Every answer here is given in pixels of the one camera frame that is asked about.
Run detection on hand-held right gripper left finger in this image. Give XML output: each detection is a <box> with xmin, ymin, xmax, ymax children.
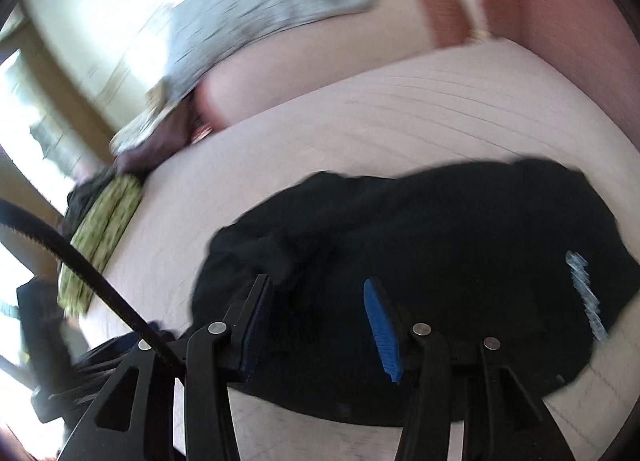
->
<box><xmin>60</xmin><ymin>273</ymin><xmax>274</xmax><ymax>461</ymax></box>

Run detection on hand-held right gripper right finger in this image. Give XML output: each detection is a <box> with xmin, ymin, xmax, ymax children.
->
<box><xmin>363</xmin><ymin>277</ymin><xmax>576</xmax><ymax>461</ymax></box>

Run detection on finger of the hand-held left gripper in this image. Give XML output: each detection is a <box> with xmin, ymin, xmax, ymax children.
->
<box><xmin>32</xmin><ymin>336</ymin><xmax>146</xmax><ymax>424</ymax></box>

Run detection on black pants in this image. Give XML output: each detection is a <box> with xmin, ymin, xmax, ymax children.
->
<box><xmin>189</xmin><ymin>156</ymin><xmax>632</xmax><ymax>428</ymax></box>

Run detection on green patterned cloth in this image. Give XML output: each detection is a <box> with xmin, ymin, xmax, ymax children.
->
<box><xmin>56</xmin><ymin>174</ymin><xmax>145</xmax><ymax>318</ymax></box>

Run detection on dark cloth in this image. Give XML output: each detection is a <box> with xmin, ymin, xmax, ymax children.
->
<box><xmin>62</xmin><ymin>165</ymin><xmax>118</xmax><ymax>237</ymax></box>

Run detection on maroon cloth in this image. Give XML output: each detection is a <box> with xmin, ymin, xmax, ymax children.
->
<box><xmin>114</xmin><ymin>104</ymin><xmax>203</xmax><ymax>177</ymax></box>

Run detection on bed with pink sheet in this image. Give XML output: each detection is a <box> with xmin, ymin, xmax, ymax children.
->
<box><xmin>65</xmin><ymin>36</ymin><xmax>640</xmax><ymax>461</ymax></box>

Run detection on bright window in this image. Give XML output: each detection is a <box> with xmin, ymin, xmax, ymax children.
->
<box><xmin>0</xmin><ymin>48</ymin><xmax>76</xmax><ymax>182</ymax></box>

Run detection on long pink pillow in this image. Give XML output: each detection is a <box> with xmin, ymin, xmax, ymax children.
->
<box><xmin>197</xmin><ymin>0</ymin><xmax>478</xmax><ymax>134</ymax></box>

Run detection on black toothed strap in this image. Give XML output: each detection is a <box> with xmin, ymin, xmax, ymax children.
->
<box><xmin>0</xmin><ymin>198</ymin><xmax>173</xmax><ymax>367</ymax></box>

